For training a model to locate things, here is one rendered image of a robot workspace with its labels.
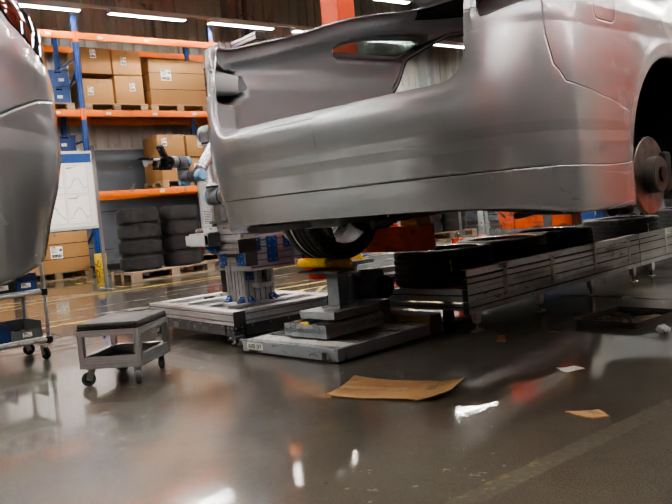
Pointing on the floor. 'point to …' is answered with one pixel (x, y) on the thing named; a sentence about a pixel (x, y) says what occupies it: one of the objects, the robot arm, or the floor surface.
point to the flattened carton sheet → (415, 390)
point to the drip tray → (625, 315)
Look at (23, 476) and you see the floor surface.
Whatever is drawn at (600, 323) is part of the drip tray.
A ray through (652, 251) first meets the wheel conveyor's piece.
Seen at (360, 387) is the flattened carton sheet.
